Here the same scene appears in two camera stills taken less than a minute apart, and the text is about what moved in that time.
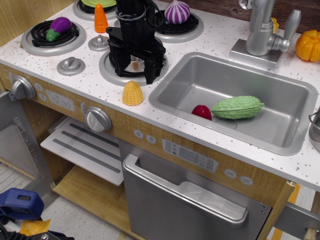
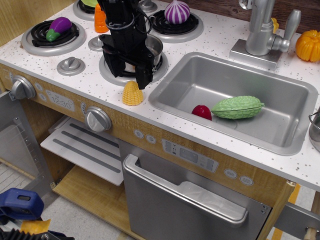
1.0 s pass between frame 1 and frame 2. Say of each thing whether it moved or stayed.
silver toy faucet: stayed
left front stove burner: stayed
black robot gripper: moved
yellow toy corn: stayed
